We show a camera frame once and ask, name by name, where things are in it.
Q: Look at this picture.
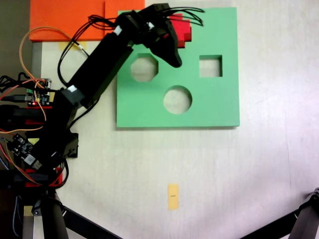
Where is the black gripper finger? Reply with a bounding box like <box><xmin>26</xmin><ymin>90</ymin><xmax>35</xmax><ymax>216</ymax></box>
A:
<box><xmin>152</xmin><ymin>19</ymin><xmax>183</xmax><ymax>69</ymax></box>

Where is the red cross columnar block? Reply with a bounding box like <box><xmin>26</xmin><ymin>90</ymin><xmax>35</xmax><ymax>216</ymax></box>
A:
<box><xmin>169</xmin><ymin>13</ymin><xmax>192</xmax><ymax>49</ymax></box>

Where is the orange foam block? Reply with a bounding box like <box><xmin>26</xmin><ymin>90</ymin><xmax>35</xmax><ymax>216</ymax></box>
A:
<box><xmin>29</xmin><ymin>0</ymin><xmax>146</xmax><ymax>42</ymax></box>

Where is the green shape sorter board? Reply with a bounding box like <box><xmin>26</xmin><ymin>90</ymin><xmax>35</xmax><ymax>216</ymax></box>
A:
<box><xmin>116</xmin><ymin>6</ymin><xmax>241</xmax><ymax>129</ymax></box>

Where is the circuit board with green terminal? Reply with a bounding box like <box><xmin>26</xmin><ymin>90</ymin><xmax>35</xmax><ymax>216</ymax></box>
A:
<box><xmin>26</xmin><ymin>78</ymin><xmax>54</xmax><ymax>107</ymax></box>

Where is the yellow paper label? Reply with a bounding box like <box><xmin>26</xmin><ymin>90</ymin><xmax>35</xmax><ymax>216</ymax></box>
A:
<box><xmin>167</xmin><ymin>183</ymin><xmax>179</xmax><ymax>211</ymax></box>

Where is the red black table clamp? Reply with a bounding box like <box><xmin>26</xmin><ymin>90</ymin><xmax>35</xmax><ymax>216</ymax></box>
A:
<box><xmin>0</xmin><ymin>167</ymin><xmax>63</xmax><ymax>188</ymax></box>
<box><xmin>0</xmin><ymin>104</ymin><xmax>53</xmax><ymax>125</ymax></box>

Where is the black circuit board silver chip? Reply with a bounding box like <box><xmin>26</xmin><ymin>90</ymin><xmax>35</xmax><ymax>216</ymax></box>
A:
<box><xmin>6</xmin><ymin>133</ymin><xmax>43</xmax><ymax>171</ymax></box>

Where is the thin black tripod strut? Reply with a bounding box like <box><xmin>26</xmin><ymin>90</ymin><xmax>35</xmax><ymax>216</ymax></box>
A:
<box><xmin>238</xmin><ymin>208</ymin><xmax>300</xmax><ymax>239</ymax></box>
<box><xmin>61</xmin><ymin>206</ymin><xmax>123</xmax><ymax>239</ymax></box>

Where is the black tripod leg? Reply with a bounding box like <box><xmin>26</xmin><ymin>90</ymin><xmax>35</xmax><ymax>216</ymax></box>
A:
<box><xmin>290</xmin><ymin>187</ymin><xmax>319</xmax><ymax>239</ymax></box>
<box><xmin>31</xmin><ymin>190</ymin><xmax>70</xmax><ymax>239</ymax></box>

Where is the black servo cable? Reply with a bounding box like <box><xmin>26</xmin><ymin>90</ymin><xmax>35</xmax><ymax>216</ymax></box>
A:
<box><xmin>161</xmin><ymin>6</ymin><xmax>206</xmax><ymax>27</ymax></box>
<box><xmin>57</xmin><ymin>14</ymin><xmax>121</xmax><ymax>87</ymax></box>

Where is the black cable with white tag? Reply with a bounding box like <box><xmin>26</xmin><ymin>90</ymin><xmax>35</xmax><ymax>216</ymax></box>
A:
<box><xmin>69</xmin><ymin>38</ymin><xmax>101</xmax><ymax>126</ymax></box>

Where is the thin orange wire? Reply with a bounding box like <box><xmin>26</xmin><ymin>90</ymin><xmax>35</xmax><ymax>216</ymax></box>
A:
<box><xmin>19</xmin><ymin>26</ymin><xmax>75</xmax><ymax>120</ymax></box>

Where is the black usb cable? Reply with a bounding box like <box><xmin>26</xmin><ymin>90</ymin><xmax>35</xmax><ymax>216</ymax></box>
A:
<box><xmin>0</xmin><ymin>94</ymin><xmax>28</xmax><ymax>102</ymax></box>

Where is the blue braided cable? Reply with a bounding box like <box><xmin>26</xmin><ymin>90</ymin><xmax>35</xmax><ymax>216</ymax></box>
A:
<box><xmin>11</xmin><ymin>196</ymin><xmax>21</xmax><ymax>238</ymax></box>

